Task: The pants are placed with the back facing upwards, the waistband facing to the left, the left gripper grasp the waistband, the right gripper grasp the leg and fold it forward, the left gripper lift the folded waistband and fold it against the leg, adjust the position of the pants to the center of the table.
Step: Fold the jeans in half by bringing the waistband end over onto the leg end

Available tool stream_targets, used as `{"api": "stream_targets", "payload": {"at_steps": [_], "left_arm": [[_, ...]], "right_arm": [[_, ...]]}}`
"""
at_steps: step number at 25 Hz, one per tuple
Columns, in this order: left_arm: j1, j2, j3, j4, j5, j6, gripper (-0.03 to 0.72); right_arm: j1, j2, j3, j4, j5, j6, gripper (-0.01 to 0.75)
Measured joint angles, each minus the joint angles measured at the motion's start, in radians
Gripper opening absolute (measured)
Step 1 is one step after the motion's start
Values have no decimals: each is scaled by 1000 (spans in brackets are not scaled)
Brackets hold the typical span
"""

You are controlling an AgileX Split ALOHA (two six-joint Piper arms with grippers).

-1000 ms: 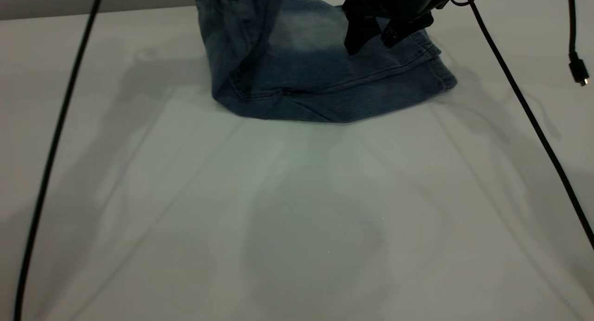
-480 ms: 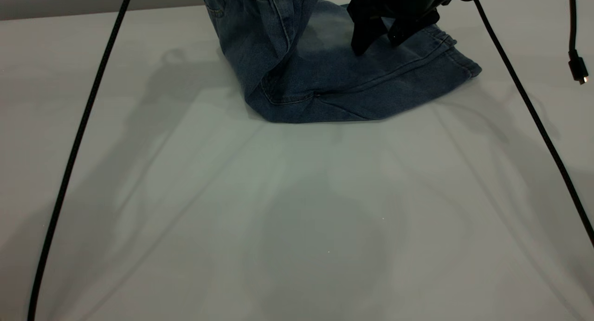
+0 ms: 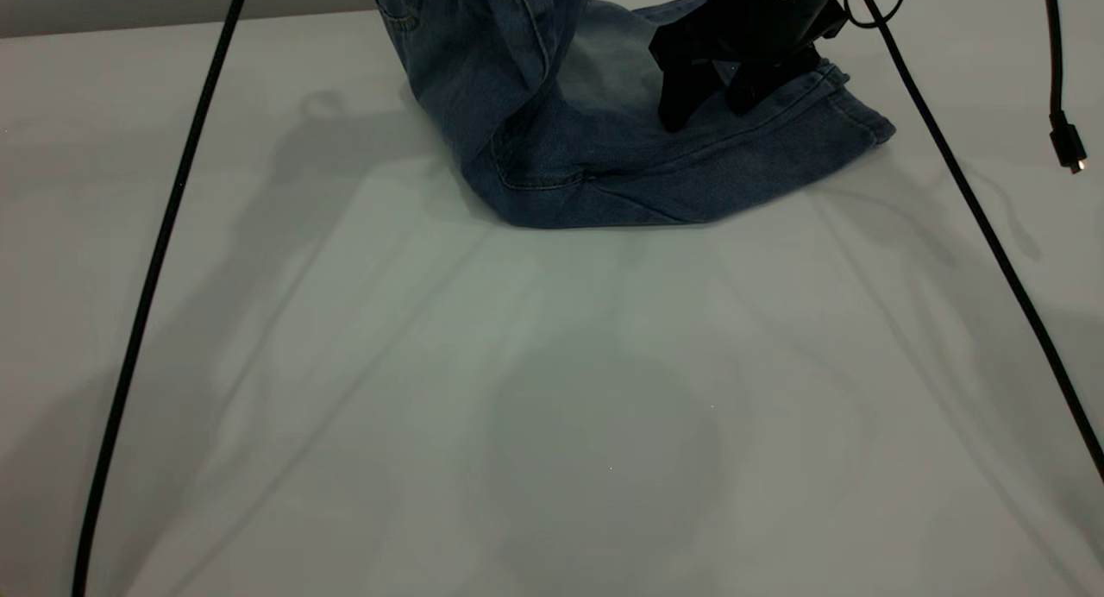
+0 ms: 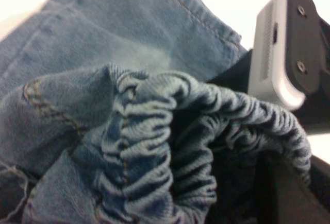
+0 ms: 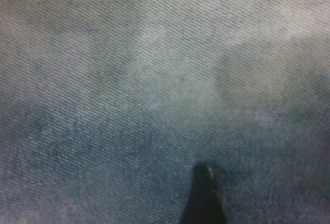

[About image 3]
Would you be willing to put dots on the blue denim shorts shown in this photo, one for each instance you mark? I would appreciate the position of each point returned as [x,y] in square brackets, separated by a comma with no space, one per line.
[561,166]

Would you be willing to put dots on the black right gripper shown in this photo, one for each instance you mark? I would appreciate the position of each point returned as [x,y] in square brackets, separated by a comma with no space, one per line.
[759,19]

